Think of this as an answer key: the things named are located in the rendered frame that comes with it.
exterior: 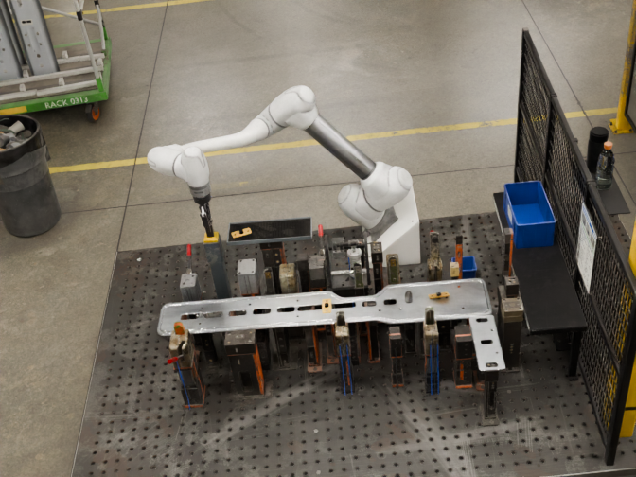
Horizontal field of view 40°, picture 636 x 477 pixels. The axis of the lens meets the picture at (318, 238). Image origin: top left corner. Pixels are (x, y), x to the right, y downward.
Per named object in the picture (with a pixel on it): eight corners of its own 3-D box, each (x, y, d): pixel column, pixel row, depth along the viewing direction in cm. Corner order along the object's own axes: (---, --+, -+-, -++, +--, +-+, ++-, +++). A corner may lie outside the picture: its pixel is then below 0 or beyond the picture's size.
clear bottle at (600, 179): (595, 192, 333) (602, 149, 321) (591, 183, 338) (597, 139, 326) (612, 191, 333) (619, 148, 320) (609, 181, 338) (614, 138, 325)
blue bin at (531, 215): (515, 249, 373) (517, 225, 365) (502, 206, 396) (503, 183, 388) (554, 245, 372) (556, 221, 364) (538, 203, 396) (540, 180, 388)
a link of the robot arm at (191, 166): (216, 176, 363) (190, 169, 368) (209, 145, 353) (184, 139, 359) (201, 190, 356) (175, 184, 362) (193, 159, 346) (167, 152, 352)
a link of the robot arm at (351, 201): (365, 210, 438) (333, 186, 429) (391, 195, 426) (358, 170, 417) (361, 235, 428) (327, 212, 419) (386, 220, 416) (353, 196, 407)
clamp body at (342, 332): (337, 397, 362) (329, 339, 340) (336, 375, 371) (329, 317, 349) (359, 396, 361) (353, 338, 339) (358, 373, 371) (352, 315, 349)
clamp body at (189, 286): (191, 347, 392) (175, 289, 369) (194, 329, 401) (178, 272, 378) (212, 345, 392) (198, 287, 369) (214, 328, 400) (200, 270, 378)
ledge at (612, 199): (589, 226, 326) (593, 188, 315) (567, 171, 354) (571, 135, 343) (628, 223, 325) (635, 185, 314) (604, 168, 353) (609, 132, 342)
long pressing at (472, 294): (155, 341, 357) (154, 339, 356) (162, 303, 374) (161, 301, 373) (493, 316, 349) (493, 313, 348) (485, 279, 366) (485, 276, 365)
